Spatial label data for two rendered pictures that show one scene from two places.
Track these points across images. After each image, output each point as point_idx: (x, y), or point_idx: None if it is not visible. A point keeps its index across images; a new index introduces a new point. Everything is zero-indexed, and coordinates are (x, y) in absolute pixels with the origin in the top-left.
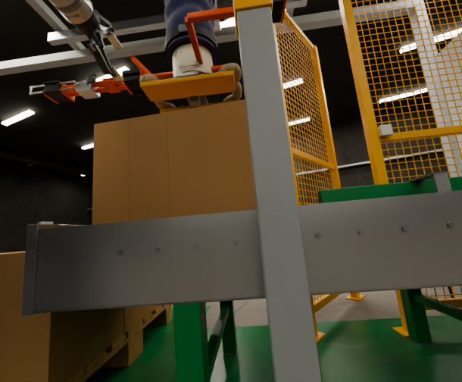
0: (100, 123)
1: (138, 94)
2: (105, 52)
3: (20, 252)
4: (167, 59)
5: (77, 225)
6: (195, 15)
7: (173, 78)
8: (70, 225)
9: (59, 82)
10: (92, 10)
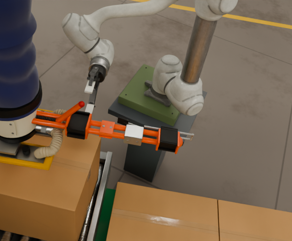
0: (96, 135)
1: (78, 138)
2: (90, 93)
3: (165, 218)
4: (40, 101)
5: (103, 169)
6: None
7: (39, 108)
8: (104, 165)
9: (161, 127)
10: (88, 70)
